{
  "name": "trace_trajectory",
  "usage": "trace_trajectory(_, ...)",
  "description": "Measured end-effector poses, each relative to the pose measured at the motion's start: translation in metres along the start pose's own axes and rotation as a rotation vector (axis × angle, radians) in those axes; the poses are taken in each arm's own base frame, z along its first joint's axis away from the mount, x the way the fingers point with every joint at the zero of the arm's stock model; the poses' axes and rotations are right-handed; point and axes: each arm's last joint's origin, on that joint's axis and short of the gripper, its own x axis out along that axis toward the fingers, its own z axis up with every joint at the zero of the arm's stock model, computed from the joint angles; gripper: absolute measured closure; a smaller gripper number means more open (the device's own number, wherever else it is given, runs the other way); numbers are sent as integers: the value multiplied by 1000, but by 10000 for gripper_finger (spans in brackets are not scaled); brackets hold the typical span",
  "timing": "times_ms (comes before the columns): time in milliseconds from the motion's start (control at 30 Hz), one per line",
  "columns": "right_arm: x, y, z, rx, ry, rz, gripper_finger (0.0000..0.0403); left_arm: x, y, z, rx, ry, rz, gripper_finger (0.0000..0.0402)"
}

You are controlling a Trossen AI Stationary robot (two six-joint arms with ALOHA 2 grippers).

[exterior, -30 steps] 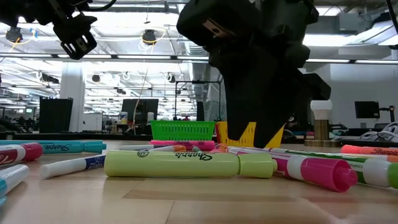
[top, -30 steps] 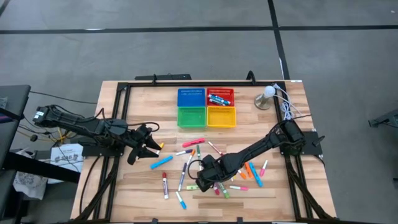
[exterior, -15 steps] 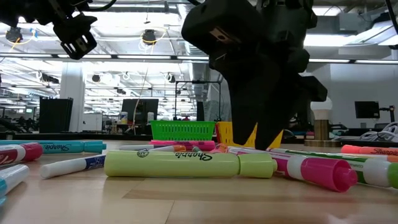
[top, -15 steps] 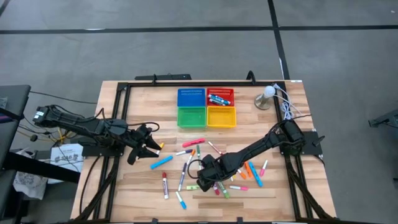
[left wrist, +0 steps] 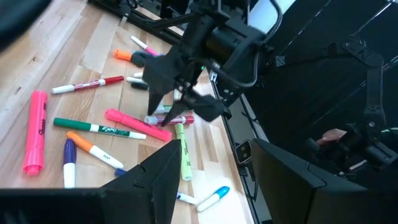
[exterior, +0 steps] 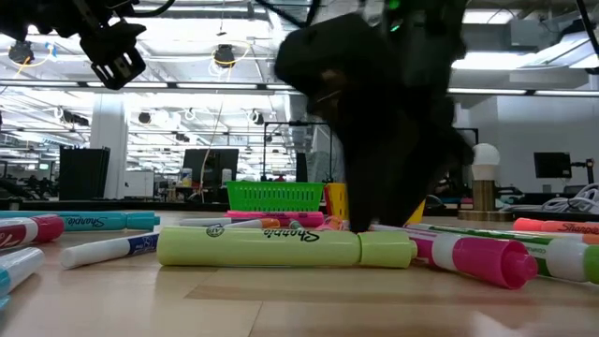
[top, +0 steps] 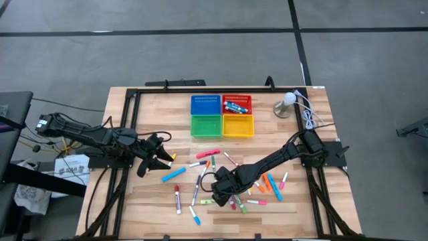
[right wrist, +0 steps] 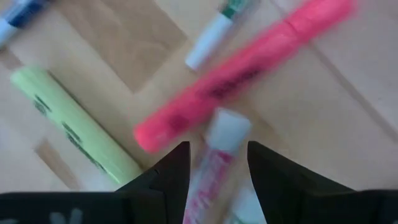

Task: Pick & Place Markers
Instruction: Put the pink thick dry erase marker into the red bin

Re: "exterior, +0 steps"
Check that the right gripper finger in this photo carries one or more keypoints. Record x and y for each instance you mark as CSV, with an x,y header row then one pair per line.
x,y
379,196

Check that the pink highlighter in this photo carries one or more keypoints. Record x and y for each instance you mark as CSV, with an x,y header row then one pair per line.
x,y
299,219
330,224

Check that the thin green marker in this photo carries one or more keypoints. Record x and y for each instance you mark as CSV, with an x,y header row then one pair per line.
x,y
295,225

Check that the yellow-green highlighter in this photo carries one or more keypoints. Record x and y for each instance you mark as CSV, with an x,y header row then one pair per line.
x,y
281,248

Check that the thick pink whiteboard marker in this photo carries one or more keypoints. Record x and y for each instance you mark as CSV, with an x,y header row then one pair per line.
x,y
486,259

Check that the light blue highlighter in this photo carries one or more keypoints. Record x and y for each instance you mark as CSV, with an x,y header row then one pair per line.
x,y
93,221

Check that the thick red whiteboard marker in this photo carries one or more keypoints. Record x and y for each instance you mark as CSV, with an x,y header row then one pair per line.
x,y
47,228

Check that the thin dark blue marker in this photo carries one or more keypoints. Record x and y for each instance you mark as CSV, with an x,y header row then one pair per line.
x,y
140,243

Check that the orange highlighter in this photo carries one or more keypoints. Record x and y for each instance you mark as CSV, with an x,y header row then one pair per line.
x,y
561,227

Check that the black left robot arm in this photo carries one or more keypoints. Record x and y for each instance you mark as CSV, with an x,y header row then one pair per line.
x,y
47,19

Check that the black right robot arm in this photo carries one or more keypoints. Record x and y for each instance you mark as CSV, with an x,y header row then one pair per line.
x,y
430,42

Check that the long light strip bar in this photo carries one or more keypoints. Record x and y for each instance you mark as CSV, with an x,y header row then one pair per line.
x,y
126,85

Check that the yellow plastic basket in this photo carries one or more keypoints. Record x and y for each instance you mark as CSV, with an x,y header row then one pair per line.
x,y
338,201

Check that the white pillar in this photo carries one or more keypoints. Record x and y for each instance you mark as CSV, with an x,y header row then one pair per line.
x,y
108,131

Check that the green plastic basket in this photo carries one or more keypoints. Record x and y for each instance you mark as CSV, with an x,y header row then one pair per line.
x,y
276,196

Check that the bulb lamp on round base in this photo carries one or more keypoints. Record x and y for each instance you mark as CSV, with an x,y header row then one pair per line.
x,y
484,194

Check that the black cabinet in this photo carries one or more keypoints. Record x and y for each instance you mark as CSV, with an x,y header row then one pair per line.
x,y
84,173

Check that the small white marker orange cap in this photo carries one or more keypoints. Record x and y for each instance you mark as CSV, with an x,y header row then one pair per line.
x,y
269,223

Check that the white low cabinet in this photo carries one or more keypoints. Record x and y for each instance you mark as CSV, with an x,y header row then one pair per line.
x,y
139,183

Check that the white plastic bottle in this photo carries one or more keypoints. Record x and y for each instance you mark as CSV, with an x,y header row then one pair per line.
x,y
226,175
186,178

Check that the small white marker purple cap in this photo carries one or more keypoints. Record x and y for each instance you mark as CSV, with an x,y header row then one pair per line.
x,y
206,222

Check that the small black monitor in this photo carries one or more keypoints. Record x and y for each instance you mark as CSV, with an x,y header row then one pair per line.
x,y
552,165

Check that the small white marker blue cap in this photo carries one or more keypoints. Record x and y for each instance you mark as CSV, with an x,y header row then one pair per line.
x,y
21,267

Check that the black ceiling camera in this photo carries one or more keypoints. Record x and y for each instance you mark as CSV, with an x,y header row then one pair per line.
x,y
21,52
224,55

